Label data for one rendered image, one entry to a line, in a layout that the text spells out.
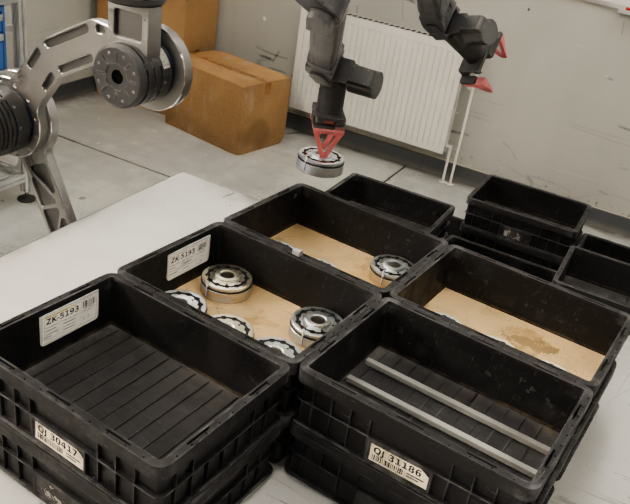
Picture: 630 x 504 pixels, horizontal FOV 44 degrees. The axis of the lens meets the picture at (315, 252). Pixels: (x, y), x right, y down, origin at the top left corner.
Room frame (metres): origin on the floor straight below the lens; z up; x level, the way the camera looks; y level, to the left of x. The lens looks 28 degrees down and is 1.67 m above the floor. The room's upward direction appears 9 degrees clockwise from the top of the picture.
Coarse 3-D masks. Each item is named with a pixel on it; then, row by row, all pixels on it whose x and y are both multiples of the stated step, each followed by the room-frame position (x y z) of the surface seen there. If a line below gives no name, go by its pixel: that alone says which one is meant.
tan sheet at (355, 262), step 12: (288, 228) 1.64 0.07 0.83; (300, 228) 1.65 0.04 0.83; (288, 240) 1.58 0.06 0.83; (300, 240) 1.59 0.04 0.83; (312, 240) 1.60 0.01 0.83; (324, 240) 1.61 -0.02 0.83; (312, 252) 1.54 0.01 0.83; (324, 252) 1.55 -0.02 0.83; (336, 252) 1.56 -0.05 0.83; (348, 252) 1.57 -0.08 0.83; (360, 252) 1.58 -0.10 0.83; (336, 264) 1.51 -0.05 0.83; (348, 264) 1.52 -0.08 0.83; (360, 264) 1.52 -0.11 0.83; (360, 276) 1.47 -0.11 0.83
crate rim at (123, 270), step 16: (224, 224) 1.42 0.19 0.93; (176, 240) 1.32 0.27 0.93; (256, 240) 1.37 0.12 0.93; (144, 256) 1.24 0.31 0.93; (288, 256) 1.33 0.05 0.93; (368, 288) 1.26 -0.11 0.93; (368, 304) 1.20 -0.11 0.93; (208, 320) 1.07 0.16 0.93; (352, 320) 1.14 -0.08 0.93; (240, 336) 1.04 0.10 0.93; (272, 352) 1.01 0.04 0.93; (304, 352) 1.02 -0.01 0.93
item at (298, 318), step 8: (296, 312) 1.24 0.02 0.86; (304, 312) 1.25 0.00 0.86; (320, 312) 1.25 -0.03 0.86; (328, 312) 1.26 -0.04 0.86; (296, 320) 1.22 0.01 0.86; (304, 320) 1.22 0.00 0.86; (336, 320) 1.24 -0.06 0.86; (296, 328) 1.19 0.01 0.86; (312, 328) 1.19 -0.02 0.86; (328, 328) 1.20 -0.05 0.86; (312, 336) 1.17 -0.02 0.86; (320, 336) 1.17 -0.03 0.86
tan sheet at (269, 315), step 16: (192, 288) 1.31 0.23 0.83; (256, 288) 1.35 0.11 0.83; (208, 304) 1.27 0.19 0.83; (224, 304) 1.28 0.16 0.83; (240, 304) 1.28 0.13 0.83; (256, 304) 1.29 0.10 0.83; (272, 304) 1.30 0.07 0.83; (288, 304) 1.31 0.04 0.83; (256, 320) 1.24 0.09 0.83; (272, 320) 1.25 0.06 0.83; (288, 320) 1.26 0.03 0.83; (256, 336) 1.19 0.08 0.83; (272, 336) 1.19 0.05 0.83; (288, 336) 1.20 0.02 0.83
